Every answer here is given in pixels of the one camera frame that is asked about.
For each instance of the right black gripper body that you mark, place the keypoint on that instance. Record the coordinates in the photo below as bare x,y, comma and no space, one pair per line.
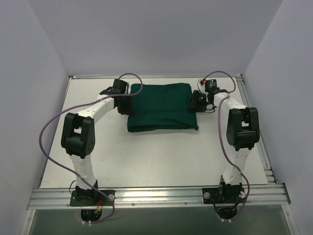
197,102

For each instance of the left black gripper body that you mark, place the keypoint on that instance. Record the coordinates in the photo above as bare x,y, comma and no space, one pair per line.
124,106

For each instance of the green surgical drape cloth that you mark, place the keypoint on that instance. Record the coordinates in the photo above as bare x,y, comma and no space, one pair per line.
161,107

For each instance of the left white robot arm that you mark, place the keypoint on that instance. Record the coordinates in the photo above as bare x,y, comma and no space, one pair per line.
78,135

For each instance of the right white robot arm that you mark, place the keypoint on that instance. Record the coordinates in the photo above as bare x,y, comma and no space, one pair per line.
242,133

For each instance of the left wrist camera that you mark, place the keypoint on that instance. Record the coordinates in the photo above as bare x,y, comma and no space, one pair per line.
120,87

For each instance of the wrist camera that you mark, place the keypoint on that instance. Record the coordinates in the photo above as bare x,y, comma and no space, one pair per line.
211,86
120,87

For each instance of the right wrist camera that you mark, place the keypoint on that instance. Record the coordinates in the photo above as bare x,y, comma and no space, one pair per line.
211,86

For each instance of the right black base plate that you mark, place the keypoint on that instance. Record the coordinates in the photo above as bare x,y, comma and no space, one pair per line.
223,195

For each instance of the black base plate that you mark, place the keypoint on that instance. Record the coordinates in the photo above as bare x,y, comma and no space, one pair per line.
90,197
223,195

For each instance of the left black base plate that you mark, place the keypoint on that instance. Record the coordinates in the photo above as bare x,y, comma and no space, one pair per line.
90,197

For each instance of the front aluminium rail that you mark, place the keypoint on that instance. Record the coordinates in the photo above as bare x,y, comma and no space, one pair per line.
170,197

